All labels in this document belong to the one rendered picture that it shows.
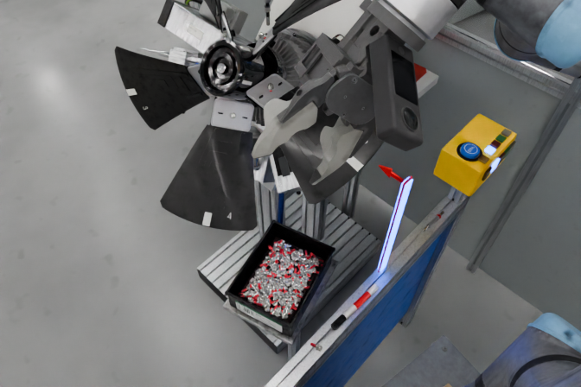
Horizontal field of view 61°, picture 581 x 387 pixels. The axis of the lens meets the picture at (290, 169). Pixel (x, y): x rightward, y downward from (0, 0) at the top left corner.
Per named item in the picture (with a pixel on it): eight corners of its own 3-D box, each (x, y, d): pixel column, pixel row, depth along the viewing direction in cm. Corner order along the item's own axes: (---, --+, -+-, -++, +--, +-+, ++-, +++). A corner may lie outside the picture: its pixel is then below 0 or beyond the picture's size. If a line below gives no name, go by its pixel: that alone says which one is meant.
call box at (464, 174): (466, 142, 124) (479, 111, 116) (503, 163, 119) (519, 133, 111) (430, 178, 117) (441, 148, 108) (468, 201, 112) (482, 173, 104)
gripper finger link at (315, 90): (289, 132, 55) (354, 89, 54) (294, 142, 54) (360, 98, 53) (269, 104, 52) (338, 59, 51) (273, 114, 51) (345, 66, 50)
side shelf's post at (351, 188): (346, 212, 227) (368, 69, 163) (353, 217, 226) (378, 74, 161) (341, 217, 226) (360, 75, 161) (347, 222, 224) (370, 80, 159)
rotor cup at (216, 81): (221, 89, 118) (182, 82, 107) (246, 33, 114) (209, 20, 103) (264, 119, 112) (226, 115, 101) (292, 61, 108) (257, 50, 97)
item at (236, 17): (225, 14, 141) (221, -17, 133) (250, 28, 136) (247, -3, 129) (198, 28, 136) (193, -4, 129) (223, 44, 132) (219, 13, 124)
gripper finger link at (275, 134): (243, 134, 59) (308, 91, 58) (256, 164, 54) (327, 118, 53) (229, 117, 56) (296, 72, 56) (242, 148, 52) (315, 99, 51)
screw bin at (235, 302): (273, 234, 125) (272, 218, 120) (334, 262, 120) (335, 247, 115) (226, 306, 113) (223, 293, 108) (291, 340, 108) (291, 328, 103)
